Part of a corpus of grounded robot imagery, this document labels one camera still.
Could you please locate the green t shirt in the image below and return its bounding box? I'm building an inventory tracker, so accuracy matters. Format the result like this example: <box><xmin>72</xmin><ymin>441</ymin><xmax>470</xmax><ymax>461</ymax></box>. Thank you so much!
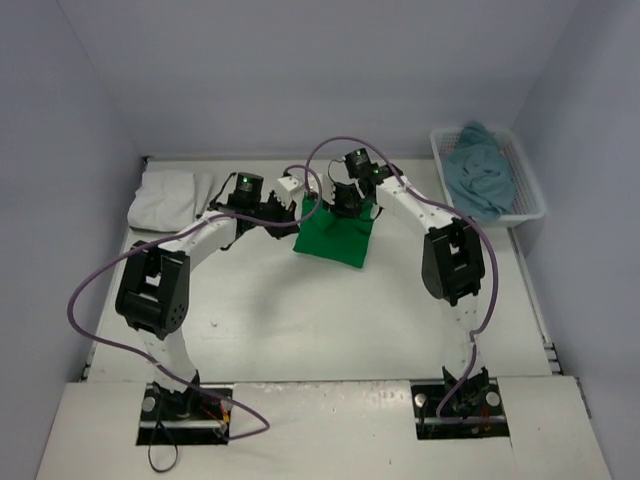
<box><xmin>293</xmin><ymin>202</ymin><xmax>376</xmax><ymax>269</ymax></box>

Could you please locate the white t shirt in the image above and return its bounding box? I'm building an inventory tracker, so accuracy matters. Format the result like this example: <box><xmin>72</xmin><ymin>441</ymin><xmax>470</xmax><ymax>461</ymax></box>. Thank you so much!
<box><xmin>127</xmin><ymin>170</ymin><xmax>215</xmax><ymax>233</ymax></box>

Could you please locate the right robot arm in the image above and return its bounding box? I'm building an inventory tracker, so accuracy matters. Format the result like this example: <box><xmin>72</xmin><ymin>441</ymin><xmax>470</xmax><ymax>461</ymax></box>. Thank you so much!
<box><xmin>329</xmin><ymin>148</ymin><xmax>488</xmax><ymax>412</ymax></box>

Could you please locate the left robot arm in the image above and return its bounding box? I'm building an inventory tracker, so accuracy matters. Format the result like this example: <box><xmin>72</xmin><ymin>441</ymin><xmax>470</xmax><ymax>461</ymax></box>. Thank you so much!
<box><xmin>115</xmin><ymin>172</ymin><xmax>304</xmax><ymax>420</ymax></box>

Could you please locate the light blue garment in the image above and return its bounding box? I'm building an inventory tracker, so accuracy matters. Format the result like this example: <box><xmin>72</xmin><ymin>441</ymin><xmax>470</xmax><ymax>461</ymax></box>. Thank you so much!
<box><xmin>442</xmin><ymin>121</ymin><xmax>516</xmax><ymax>222</ymax></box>

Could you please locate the white laundry basket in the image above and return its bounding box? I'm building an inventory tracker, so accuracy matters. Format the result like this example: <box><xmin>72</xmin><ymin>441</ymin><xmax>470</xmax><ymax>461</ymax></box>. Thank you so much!
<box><xmin>429</xmin><ymin>125</ymin><xmax>546</xmax><ymax>228</ymax></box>

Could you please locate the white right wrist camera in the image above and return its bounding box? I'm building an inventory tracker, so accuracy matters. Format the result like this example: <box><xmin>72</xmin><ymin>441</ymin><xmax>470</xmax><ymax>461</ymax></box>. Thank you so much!
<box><xmin>307</xmin><ymin>173</ymin><xmax>335</xmax><ymax>207</ymax></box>

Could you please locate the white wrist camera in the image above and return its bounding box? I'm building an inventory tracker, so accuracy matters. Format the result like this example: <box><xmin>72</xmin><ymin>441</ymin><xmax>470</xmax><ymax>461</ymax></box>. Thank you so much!
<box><xmin>307</xmin><ymin>173</ymin><xmax>335</xmax><ymax>207</ymax></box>
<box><xmin>274</xmin><ymin>175</ymin><xmax>305</xmax><ymax>209</ymax></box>

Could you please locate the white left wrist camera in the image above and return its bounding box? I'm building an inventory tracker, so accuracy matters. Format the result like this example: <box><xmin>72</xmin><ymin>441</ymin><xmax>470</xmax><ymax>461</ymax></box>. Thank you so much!
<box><xmin>274</xmin><ymin>175</ymin><xmax>305</xmax><ymax>209</ymax></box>

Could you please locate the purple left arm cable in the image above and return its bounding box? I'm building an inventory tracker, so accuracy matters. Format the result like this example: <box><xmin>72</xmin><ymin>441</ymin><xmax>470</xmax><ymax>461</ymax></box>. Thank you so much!
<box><xmin>65</xmin><ymin>164</ymin><xmax>324</xmax><ymax>444</ymax></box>

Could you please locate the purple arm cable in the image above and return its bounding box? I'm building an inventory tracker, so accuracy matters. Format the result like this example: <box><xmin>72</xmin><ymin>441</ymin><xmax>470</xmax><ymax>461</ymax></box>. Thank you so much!
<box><xmin>65</xmin><ymin>164</ymin><xmax>324</xmax><ymax>444</ymax></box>
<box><xmin>304</xmin><ymin>135</ymin><xmax>501</xmax><ymax>424</ymax></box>

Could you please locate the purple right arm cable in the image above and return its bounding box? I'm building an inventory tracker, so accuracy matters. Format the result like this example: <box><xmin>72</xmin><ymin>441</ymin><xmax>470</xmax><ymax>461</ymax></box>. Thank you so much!
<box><xmin>304</xmin><ymin>135</ymin><xmax>501</xmax><ymax>424</ymax></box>

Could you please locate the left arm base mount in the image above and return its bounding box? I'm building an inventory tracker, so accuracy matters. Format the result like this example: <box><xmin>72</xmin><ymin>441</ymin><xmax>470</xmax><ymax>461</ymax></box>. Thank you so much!
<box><xmin>136</xmin><ymin>383</ymin><xmax>233</xmax><ymax>446</ymax></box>

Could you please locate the black loop cable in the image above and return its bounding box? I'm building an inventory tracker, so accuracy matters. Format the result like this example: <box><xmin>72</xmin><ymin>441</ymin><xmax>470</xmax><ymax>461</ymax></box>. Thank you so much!
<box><xmin>145</xmin><ymin>399</ymin><xmax>180</xmax><ymax>474</ymax></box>

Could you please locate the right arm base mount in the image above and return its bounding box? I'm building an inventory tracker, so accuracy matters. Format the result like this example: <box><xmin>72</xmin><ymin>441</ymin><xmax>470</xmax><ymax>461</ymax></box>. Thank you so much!
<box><xmin>410</xmin><ymin>381</ymin><xmax>510</xmax><ymax>441</ymax></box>

